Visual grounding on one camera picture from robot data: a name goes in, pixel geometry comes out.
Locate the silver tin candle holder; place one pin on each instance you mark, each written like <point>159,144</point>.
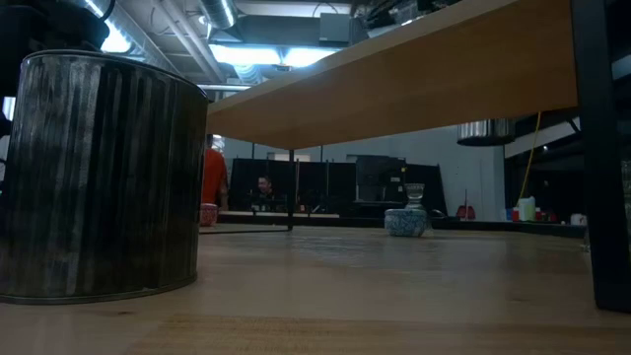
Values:
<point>98,172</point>
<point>485,132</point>

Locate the clear glass cup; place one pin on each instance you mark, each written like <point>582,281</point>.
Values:
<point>414,194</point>

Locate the light blue patterned candle holder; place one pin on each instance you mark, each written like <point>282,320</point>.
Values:
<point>404,223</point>

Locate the pink candle holder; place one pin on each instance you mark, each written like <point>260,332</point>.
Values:
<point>209,215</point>

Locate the ceiling light panel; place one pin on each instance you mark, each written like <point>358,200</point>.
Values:
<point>305,56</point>
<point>246,54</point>

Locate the person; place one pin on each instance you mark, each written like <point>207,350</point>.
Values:
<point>264,186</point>
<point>214,177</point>

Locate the grey ceiling box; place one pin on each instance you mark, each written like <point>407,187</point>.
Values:
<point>335,27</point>

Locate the black cabinet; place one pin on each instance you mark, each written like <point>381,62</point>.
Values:
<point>379,177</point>

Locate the red dustpan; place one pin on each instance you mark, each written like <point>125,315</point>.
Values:
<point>466,213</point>

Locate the thin yellow pole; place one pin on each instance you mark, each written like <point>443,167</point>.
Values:
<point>530,158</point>

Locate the red container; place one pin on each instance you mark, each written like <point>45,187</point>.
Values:
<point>515,215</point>

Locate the white green jug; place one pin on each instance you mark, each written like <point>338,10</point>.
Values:
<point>526,209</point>

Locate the white cup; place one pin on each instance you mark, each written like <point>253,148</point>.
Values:
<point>579,220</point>

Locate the silver ceiling duct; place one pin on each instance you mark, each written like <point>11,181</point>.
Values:
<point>219,12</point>

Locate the black partition wall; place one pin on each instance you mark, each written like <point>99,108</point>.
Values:
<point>335,187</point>

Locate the black aluminium table frame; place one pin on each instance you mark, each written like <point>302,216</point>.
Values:
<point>468,224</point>

